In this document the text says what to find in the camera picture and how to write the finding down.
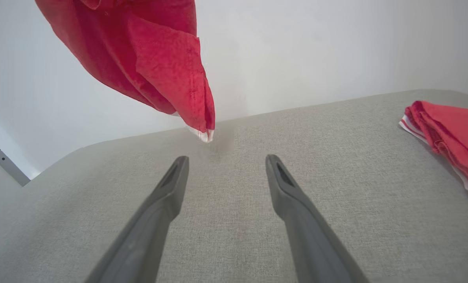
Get grey wall rail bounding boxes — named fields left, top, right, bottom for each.
left=0, top=132, right=31, bottom=187

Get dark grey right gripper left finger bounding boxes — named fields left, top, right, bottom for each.
left=85, top=156, right=190, bottom=283

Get red Bulls basketball jersey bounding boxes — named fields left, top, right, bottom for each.
left=398, top=101, right=468, bottom=205

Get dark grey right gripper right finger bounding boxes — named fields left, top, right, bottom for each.
left=265, top=154, right=370, bottom=283

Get red shorts with white stripe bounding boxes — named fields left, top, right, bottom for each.
left=35, top=0, right=216, bottom=143

